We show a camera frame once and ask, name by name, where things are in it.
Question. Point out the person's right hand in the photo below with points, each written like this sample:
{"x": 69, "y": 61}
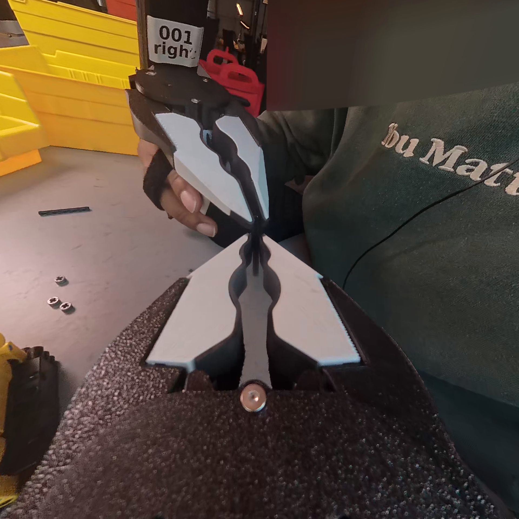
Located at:
{"x": 186, "y": 211}

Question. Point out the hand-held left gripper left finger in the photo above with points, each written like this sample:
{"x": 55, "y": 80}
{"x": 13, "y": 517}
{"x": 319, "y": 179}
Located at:
{"x": 194, "y": 320}

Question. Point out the small grey lego bush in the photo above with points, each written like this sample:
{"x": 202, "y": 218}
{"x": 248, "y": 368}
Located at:
{"x": 65, "y": 307}
{"x": 61, "y": 279}
{"x": 53, "y": 301}

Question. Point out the yellow lego model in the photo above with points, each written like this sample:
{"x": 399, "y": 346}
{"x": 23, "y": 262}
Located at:
{"x": 28, "y": 405}

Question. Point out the red plastic bin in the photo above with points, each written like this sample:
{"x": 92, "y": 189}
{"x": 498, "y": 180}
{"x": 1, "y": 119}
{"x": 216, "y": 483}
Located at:
{"x": 217, "y": 61}
{"x": 243, "y": 87}

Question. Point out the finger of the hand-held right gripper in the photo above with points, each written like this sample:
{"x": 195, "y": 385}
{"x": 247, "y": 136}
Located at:
{"x": 198, "y": 162}
{"x": 247, "y": 158}

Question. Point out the person's right forearm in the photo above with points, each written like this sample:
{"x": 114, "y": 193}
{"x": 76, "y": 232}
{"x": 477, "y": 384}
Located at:
{"x": 292, "y": 154}

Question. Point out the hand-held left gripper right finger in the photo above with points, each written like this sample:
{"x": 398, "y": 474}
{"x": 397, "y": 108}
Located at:
{"x": 316, "y": 320}

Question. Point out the black lego axle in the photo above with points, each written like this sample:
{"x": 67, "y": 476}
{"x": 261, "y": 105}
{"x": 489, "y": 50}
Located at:
{"x": 65, "y": 211}
{"x": 257, "y": 251}

